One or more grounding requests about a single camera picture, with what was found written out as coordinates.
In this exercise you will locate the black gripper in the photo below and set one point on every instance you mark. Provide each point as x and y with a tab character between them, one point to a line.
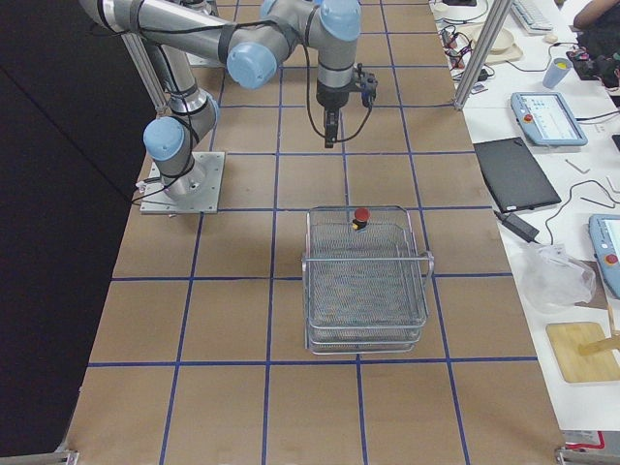
332	101

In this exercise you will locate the red emergency stop button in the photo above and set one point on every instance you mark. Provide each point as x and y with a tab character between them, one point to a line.
361	218

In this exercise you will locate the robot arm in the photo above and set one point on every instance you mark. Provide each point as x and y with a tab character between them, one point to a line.
161	35

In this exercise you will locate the black closed laptop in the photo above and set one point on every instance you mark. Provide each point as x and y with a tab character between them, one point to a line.
512	175

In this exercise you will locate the black power adapter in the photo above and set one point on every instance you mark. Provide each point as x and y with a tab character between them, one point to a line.
517	226

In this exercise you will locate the blue teach pendant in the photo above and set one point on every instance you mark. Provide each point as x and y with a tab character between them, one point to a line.
604	234
546	119

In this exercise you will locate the white keyboard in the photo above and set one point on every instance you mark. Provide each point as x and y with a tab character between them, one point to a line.
530	17

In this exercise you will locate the light blue cup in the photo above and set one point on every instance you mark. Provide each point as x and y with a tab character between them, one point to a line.
556	71

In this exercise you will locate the clear plastic bag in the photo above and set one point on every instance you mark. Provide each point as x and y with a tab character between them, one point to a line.
551	278

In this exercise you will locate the wooden cutting board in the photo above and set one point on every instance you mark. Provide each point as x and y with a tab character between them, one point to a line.
583	353

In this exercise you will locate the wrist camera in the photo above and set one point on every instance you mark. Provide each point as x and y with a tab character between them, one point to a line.
366	84

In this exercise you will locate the silver wire mesh shelf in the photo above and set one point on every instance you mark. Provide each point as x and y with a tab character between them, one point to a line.
363	292

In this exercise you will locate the aluminium frame post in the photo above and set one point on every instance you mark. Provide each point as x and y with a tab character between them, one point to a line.
488	34

